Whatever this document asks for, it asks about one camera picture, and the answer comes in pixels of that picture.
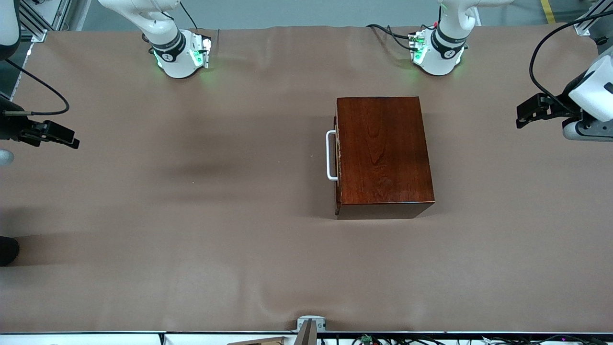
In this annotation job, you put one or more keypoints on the black round foot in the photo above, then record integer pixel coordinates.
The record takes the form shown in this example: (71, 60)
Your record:
(602, 40)

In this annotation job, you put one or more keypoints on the black rounded object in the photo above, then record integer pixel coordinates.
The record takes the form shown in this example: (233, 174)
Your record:
(7, 251)

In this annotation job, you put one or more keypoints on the white table edge rail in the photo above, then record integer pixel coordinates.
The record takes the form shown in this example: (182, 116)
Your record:
(96, 339)

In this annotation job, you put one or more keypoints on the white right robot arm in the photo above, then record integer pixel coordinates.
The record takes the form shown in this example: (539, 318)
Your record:
(175, 62)

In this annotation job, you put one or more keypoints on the light wood drawer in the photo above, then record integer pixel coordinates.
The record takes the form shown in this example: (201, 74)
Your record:
(336, 210)

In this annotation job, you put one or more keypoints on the brown table cover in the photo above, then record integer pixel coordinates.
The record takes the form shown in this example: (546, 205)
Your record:
(191, 287)

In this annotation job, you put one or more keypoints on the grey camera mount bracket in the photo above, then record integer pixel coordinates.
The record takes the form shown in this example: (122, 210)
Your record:
(311, 320)

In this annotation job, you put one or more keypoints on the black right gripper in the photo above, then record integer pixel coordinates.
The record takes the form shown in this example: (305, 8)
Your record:
(10, 129)

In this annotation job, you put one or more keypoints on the aluminium extrusion frame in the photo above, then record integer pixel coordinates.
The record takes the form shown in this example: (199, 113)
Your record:
(586, 24)
(36, 28)

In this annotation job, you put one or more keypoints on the brown cardboard piece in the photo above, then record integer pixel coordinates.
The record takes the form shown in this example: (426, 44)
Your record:
(263, 341)

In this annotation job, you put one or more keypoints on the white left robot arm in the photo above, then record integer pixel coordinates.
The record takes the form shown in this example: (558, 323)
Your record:
(443, 57)

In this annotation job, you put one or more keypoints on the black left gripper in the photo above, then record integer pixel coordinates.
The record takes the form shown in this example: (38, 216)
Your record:
(563, 107)

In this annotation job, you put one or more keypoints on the green terminal connector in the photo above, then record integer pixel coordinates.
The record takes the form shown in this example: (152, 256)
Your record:
(367, 339)

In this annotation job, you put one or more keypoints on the dark brown wooden cabinet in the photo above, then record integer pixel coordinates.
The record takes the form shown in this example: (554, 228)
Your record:
(383, 153)

